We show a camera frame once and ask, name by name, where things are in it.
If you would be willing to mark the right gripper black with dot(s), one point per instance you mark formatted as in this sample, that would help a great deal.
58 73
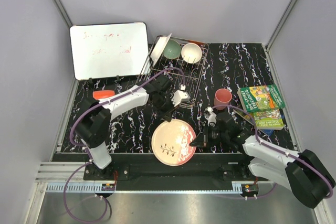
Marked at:
199 141

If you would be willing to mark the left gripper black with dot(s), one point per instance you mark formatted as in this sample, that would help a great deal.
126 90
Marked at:
168 117

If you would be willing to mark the pink cream floral plate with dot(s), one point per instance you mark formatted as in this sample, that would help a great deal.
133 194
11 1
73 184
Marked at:
171 142

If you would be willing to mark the wire dish rack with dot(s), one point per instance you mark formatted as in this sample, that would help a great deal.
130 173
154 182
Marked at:
190 73

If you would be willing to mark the green ceramic bowl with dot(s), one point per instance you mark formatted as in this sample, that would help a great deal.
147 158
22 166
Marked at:
172 50

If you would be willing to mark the small white bowl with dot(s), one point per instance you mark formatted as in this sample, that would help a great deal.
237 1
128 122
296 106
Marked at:
191 53

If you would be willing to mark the orange mug white inside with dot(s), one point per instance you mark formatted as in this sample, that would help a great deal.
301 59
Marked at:
103 94

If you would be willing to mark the large white plate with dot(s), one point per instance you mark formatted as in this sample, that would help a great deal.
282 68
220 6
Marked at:
159 47

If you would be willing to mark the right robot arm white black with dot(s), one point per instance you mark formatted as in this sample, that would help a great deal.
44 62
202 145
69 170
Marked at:
300 172

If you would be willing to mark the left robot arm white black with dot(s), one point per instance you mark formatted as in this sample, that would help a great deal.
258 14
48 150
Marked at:
92 126

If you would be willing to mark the pink plastic cup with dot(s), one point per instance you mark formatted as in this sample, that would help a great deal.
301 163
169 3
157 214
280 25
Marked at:
222 98

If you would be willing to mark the black marble pattern mat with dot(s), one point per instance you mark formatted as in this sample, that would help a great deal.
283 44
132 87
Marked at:
227 65

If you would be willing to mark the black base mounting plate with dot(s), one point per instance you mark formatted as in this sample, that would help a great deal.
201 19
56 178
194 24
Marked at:
144 172

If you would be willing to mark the green children's book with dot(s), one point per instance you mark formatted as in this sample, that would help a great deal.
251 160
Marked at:
260 98

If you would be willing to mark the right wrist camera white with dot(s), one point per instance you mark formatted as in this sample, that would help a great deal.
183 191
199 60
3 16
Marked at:
210 116

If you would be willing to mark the white whiteboard black frame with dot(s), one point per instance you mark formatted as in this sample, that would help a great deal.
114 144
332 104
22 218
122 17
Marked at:
108 50

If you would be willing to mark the grey slotted cable duct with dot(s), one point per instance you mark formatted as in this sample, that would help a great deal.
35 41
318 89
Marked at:
105 188

